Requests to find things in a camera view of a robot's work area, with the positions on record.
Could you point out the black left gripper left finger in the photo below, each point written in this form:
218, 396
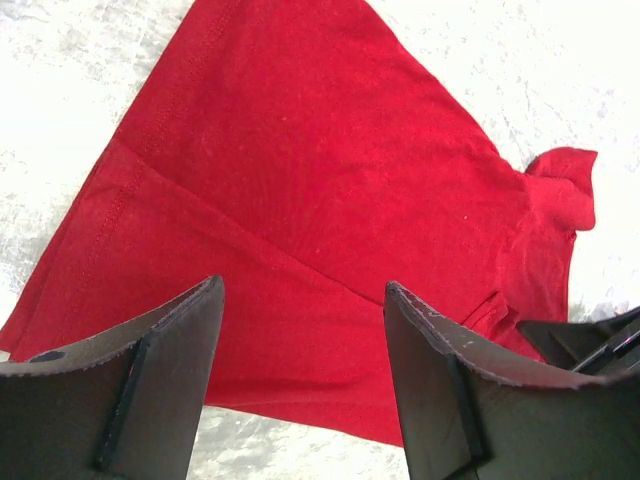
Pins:
122, 404

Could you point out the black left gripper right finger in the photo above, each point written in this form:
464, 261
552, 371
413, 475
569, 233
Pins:
471, 409

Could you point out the red t shirt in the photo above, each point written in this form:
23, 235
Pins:
296, 149

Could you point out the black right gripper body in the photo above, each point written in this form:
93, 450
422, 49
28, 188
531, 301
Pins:
605, 346

